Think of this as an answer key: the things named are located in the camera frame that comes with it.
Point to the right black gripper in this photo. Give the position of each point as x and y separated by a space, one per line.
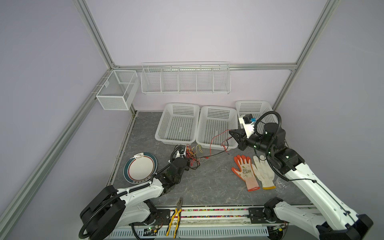
241 135

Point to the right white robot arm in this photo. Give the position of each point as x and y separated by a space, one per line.
336 221

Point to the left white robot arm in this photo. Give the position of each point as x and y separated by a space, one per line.
113 207

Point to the middle white plastic basket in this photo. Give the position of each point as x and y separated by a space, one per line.
213 128

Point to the white plastic basket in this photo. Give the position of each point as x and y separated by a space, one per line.
213 128
178 124
256 109

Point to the right white plastic basket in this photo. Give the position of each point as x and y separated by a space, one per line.
256 109

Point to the green rimmed white plate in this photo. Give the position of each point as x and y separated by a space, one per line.
139 168

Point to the orange coated work glove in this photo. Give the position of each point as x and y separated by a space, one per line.
245 172

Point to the white yellow-cuffed work glove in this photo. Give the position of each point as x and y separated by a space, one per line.
264 173

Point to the left white plastic basket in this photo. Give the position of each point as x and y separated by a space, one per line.
178 124

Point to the white mesh box basket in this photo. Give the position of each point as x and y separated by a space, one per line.
118 90

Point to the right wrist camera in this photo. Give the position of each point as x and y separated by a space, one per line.
249 123

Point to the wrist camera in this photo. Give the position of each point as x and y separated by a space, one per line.
180 151
249 123

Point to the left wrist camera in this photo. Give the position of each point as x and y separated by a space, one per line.
180 151

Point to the yellow handled pliers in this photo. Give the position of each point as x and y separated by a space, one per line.
176 215

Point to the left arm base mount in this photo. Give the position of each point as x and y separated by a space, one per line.
160 217

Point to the aluminium front rail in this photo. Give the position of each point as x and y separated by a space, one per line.
213 217

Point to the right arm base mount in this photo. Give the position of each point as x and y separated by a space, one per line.
260 215

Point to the long white wire shelf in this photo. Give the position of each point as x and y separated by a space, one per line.
186 78

